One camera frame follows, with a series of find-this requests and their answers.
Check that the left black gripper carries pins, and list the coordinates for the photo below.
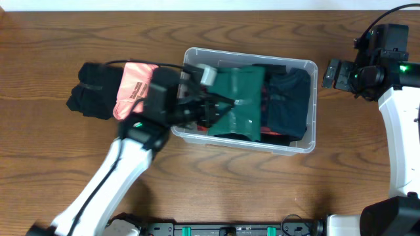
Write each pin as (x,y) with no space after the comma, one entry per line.
(203,109)

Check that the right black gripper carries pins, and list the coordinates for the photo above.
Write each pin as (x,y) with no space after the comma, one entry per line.
(344,81)

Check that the dark green garment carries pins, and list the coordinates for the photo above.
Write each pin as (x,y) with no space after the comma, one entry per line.
(241,76)

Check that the red navy plaid shirt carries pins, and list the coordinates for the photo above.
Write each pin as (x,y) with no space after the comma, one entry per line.
(248,117)

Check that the clear plastic storage bin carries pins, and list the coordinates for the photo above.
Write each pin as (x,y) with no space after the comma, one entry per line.
(226,59)

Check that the large black garment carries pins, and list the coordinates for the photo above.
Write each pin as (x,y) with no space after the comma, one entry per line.
(266,138)

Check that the dark navy garment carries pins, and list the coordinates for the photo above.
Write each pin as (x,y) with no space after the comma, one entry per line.
(287,101)

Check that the pink printed t-shirt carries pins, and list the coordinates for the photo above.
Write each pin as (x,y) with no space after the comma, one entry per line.
(134,86)

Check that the black garment with tape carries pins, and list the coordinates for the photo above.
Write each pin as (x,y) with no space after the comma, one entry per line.
(96,93)

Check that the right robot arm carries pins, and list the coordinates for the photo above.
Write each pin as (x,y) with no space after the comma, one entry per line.
(399,214)

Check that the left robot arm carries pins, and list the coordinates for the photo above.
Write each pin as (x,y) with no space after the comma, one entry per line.
(131,153)

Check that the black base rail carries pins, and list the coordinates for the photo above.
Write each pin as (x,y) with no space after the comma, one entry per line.
(288,227)

